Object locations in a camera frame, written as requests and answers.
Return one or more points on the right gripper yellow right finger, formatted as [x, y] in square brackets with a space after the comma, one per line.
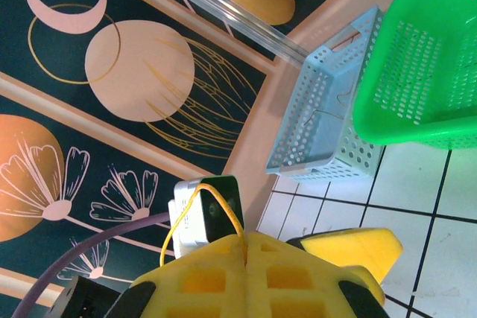
[283, 269]

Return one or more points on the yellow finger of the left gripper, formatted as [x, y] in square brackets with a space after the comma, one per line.
[354, 251]

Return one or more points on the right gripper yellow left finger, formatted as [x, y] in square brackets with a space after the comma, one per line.
[208, 266]

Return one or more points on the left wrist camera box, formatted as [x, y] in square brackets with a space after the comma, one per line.
[190, 221]

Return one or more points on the light blue plastic basket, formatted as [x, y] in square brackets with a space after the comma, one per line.
[320, 135]

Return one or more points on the green plastic basket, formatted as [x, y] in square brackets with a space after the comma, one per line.
[410, 132]

